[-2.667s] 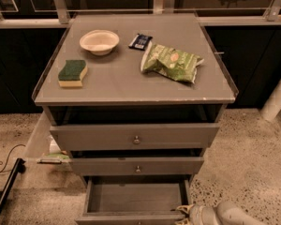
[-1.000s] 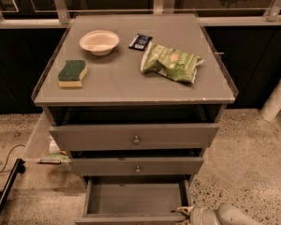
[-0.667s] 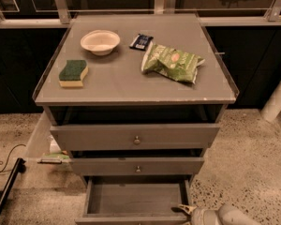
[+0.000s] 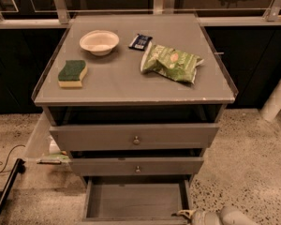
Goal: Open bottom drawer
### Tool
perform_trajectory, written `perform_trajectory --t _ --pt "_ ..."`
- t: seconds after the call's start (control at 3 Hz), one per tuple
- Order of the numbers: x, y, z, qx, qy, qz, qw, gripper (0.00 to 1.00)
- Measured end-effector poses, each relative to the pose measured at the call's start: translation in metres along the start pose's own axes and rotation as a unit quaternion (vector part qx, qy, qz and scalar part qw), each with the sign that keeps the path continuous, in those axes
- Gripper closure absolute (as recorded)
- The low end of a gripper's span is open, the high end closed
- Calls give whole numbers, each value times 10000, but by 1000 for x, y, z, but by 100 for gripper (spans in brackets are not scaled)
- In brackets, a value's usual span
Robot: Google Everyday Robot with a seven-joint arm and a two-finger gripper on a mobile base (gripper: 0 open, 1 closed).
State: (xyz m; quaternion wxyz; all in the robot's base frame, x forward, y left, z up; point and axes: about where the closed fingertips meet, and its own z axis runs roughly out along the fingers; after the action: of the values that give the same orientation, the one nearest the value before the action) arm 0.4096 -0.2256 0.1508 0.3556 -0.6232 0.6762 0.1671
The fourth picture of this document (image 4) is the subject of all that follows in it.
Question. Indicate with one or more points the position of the dark blue snack packet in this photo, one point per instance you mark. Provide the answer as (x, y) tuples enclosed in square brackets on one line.
[(140, 42)]

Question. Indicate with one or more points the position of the white pole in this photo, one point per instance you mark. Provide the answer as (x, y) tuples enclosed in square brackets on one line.
[(272, 106)]

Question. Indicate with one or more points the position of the metal railing post centre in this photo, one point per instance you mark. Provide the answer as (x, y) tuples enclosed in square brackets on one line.
[(163, 6)]

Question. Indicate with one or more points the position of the grey top drawer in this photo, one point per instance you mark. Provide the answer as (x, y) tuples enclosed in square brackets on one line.
[(133, 137)]

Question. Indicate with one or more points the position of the metal railing post right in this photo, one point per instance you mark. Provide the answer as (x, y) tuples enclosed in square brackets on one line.
[(272, 12)]

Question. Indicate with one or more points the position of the metal railing post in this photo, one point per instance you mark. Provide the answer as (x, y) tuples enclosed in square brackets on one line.
[(272, 12), (62, 13), (163, 6)]

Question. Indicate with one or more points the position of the black metal bar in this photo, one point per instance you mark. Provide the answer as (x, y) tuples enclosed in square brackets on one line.
[(17, 168)]

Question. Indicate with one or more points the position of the grey drawer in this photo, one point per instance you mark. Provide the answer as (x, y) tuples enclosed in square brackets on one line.
[(135, 166), (133, 137), (136, 200)]

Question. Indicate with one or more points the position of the white paper bowl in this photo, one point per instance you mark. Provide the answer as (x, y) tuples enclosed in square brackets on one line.
[(99, 42)]

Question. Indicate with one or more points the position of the grey middle drawer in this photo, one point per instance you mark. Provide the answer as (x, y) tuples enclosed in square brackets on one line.
[(135, 166)]

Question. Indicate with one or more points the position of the green yellow sponge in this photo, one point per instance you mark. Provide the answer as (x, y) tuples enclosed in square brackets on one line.
[(72, 74)]

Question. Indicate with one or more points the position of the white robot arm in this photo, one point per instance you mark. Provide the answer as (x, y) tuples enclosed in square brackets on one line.
[(228, 215)]

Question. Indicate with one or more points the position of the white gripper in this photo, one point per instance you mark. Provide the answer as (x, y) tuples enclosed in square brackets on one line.
[(203, 217)]

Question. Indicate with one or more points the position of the green chip bag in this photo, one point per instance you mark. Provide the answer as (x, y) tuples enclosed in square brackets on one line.
[(173, 64)]

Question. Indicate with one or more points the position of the grey drawer cabinet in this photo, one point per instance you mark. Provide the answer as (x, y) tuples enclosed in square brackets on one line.
[(115, 92)]

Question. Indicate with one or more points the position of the white bottle in bin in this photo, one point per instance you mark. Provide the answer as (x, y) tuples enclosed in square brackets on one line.
[(53, 147)]

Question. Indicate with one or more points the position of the grey bottom drawer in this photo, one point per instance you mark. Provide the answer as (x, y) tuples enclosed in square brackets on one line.
[(136, 200)]

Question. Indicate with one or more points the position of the metal railing post left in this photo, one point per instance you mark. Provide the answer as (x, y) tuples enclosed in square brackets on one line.
[(62, 13)]

